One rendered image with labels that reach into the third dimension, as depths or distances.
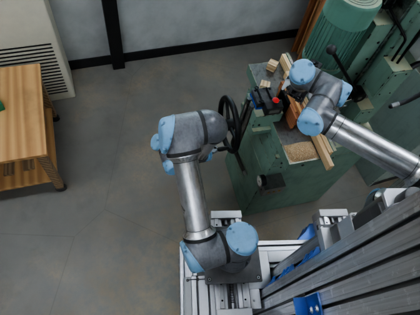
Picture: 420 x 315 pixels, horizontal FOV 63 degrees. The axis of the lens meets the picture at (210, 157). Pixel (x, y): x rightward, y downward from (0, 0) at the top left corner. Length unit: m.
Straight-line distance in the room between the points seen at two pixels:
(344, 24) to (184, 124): 0.65
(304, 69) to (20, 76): 1.72
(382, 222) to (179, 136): 0.63
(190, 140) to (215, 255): 0.39
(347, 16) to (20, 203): 2.10
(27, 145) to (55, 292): 0.85
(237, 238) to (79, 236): 1.34
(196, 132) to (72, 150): 1.62
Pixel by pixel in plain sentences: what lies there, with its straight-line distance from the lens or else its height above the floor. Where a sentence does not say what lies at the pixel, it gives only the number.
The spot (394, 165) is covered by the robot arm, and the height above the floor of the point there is 1.42.
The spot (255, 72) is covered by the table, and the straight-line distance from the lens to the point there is 1.82.
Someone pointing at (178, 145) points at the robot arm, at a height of 1.25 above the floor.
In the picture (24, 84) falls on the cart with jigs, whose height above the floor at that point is 0.53.
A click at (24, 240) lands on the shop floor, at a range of 2.41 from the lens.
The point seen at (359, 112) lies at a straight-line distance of 1.63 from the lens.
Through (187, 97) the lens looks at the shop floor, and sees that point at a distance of 2.82.
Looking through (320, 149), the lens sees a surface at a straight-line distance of 1.61.
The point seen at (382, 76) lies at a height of 1.25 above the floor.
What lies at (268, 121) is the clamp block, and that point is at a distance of 1.63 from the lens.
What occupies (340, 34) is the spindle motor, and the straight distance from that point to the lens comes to 1.37.
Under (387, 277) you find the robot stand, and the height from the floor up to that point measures 1.58.
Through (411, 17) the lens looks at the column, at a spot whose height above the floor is 1.47.
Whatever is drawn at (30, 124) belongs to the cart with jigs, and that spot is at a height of 0.53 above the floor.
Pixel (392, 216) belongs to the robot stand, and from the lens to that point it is 0.69.
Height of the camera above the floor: 2.17
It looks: 60 degrees down
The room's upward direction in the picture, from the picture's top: 14 degrees clockwise
